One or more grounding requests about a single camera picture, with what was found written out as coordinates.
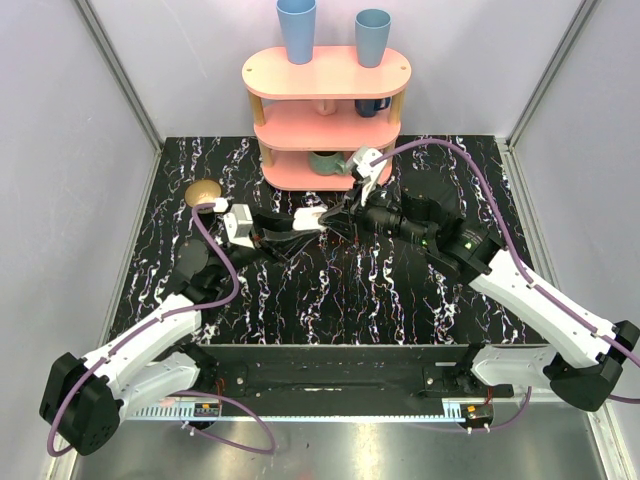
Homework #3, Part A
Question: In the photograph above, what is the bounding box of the light blue tumbler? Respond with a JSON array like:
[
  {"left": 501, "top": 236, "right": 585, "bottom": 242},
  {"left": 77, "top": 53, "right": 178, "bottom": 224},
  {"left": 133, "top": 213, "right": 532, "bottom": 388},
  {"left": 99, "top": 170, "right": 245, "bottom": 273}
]
[
  {"left": 276, "top": 0, "right": 316, "bottom": 65},
  {"left": 355, "top": 8, "right": 391, "bottom": 68}
]

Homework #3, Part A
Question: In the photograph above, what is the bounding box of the green ceramic mug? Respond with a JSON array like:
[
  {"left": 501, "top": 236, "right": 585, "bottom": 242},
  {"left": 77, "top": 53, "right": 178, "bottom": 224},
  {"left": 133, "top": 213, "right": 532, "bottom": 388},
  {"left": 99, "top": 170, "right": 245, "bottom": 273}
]
[{"left": 308, "top": 151, "right": 348, "bottom": 176}]

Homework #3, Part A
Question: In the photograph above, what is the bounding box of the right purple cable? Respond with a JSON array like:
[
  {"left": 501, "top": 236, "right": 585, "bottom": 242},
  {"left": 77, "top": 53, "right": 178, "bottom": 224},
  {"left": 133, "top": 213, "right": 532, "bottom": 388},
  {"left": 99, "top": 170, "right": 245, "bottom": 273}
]
[{"left": 372, "top": 138, "right": 640, "bottom": 434}]

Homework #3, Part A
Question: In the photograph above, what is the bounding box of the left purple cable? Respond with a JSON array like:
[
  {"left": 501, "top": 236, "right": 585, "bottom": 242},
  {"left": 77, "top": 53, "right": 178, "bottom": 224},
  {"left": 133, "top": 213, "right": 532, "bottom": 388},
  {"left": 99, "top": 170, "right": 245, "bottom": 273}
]
[{"left": 46, "top": 198, "right": 277, "bottom": 459}]

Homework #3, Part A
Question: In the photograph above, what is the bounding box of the black mounting base plate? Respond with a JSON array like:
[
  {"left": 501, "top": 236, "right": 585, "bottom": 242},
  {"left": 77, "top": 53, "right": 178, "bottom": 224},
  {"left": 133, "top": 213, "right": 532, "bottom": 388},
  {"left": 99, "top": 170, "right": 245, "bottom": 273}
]
[{"left": 169, "top": 343, "right": 513, "bottom": 399}]

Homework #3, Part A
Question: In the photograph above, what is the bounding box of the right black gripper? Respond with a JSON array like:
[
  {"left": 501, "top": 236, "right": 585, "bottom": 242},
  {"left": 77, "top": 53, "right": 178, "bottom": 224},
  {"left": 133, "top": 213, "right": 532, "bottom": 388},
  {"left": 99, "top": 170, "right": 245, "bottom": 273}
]
[{"left": 317, "top": 178, "right": 432, "bottom": 248}]

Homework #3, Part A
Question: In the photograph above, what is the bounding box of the dark blue mug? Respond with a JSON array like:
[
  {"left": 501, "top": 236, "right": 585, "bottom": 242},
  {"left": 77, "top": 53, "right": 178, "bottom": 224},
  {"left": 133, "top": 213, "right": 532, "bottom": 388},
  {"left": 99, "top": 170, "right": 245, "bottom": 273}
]
[{"left": 354, "top": 97, "right": 392, "bottom": 118}]

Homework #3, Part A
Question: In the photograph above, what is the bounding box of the pink three-tier wooden shelf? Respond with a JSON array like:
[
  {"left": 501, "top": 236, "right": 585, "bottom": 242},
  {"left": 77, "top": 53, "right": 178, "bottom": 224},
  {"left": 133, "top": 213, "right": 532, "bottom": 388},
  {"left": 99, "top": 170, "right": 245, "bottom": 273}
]
[{"left": 242, "top": 46, "right": 412, "bottom": 191}]

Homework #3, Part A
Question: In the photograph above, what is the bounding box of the pink mug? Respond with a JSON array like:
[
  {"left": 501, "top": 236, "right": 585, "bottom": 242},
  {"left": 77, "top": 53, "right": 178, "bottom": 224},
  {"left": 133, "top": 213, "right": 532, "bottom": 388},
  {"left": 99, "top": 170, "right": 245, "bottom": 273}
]
[{"left": 312, "top": 99, "right": 337, "bottom": 116}]

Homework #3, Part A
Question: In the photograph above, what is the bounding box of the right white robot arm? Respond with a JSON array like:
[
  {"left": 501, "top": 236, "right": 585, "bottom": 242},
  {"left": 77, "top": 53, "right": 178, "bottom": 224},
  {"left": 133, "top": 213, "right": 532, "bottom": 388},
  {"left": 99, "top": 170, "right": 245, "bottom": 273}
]
[{"left": 318, "top": 175, "right": 639, "bottom": 412}]

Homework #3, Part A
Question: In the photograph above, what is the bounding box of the left light blue tumbler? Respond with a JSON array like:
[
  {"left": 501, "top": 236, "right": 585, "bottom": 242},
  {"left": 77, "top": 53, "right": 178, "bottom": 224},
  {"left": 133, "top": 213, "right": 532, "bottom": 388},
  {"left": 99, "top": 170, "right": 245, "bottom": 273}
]
[{"left": 276, "top": 0, "right": 316, "bottom": 65}]

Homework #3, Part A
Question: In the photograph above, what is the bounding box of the white oval case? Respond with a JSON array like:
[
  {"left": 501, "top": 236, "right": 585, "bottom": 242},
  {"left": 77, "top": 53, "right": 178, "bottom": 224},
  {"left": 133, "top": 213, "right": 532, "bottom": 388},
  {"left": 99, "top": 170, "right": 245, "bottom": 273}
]
[{"left": 292, "top": 206, "right": 327, "bottom": 232}]

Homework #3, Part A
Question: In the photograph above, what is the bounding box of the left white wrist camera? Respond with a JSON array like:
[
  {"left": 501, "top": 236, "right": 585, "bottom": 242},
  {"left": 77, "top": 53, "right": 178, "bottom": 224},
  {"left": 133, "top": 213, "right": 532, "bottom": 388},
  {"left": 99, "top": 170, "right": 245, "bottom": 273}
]
[{"left": 223, "top": 204, "right": 254, "bottom": 249}]

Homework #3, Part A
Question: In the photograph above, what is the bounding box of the purple cable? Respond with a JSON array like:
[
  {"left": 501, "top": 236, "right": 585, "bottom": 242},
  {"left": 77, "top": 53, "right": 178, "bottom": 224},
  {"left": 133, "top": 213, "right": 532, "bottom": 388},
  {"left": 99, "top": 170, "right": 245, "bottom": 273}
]
[
  {"left": 372, "top": 138, "right": 640, "bottom": 434},
  {"left": 46, "top": 198, "right": 277, "bottom": 459}
]

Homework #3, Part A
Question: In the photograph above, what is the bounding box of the right light blue tumbler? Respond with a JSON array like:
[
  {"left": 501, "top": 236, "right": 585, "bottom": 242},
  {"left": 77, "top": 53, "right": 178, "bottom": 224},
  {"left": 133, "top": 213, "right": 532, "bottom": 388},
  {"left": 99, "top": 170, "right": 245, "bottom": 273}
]
[{"left": 355, "top": 8, "right": 391, "bottom": 68}]

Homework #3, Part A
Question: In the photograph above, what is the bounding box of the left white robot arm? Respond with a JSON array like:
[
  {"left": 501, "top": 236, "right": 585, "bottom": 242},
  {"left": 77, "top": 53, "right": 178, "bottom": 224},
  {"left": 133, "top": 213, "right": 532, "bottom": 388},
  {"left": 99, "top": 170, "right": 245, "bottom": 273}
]
[{"left": 39, "top": 200, "right": 326, "bottom": 457}]

